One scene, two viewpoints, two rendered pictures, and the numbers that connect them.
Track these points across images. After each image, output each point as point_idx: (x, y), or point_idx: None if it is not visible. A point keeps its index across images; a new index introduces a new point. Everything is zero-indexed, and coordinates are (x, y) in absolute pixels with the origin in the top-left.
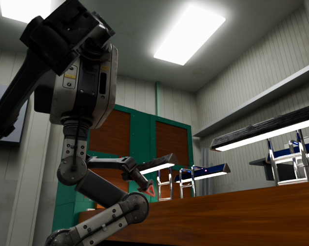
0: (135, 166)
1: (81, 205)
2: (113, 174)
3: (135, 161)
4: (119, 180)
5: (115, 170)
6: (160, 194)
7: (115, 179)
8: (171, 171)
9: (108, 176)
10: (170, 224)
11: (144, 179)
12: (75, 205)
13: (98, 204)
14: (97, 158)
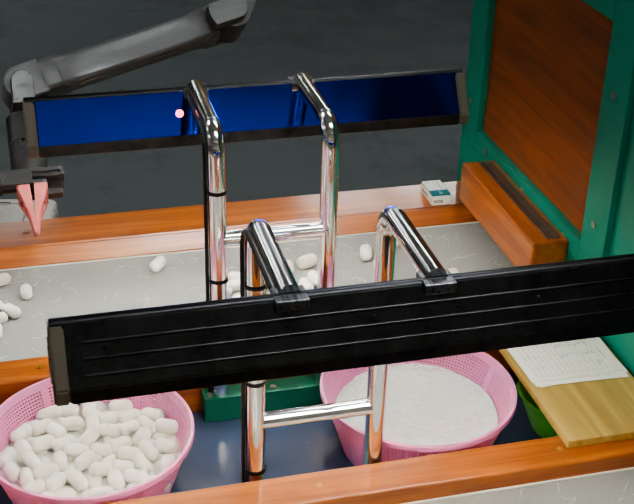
0: (12, 106)
1: (470, 158)
2: (559, 69)
3: (11, 89)
4: (573, 111)
5: (567, 47)
6: (320, 283)
7: (562, 97)
8: (203, 184)
9: (545, 69)
10: None
11: (10, 163)
12: (460, 148)
13: (461, 184)
14: (208, 11)
